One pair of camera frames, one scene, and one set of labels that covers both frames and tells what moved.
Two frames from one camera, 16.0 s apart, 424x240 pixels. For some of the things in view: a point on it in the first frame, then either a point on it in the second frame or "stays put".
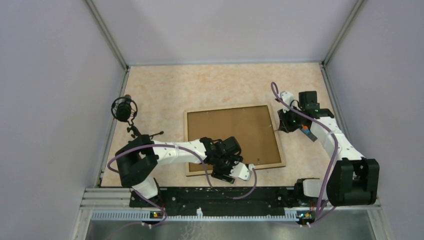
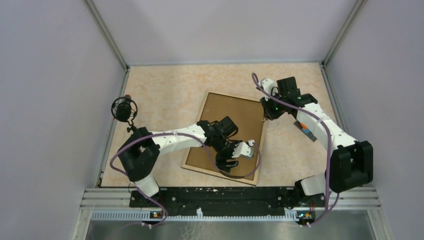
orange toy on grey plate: [305, 129] stays put
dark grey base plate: [310, 135] stays put
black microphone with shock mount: [124, 109] stays put
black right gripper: [284, 126] → [268, 113]
